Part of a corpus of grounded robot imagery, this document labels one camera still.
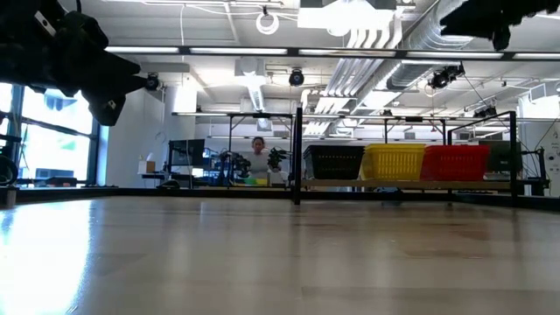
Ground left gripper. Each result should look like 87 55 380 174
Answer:
21 0 148 127

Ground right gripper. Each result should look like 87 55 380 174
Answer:
439 0 560 52

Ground large bright window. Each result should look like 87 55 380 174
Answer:
0 82 102 185

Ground black computer monitor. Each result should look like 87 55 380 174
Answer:
168 138 206 168

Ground black basket at right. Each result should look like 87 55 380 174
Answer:
479 139 511 172

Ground long overhead light bar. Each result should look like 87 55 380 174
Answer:
104 45 560 61

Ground white ceiling pipes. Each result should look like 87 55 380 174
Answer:
301 25 397 137

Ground black equipment stand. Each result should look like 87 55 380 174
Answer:
520 147 551 197

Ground person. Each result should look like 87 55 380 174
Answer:
248 136 271 179

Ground black ceiling camera cluster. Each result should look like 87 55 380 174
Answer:
427 64 466 91

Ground black aluminium table frame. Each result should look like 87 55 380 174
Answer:
0 185 560 211

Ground black background table frame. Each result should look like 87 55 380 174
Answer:
171 111 295 172

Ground black rig post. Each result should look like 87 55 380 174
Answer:
0 133 23 209

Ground white cable coil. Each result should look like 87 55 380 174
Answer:
255 11 280 36

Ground black frame wooden shelf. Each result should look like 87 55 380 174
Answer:
291 107 519 207

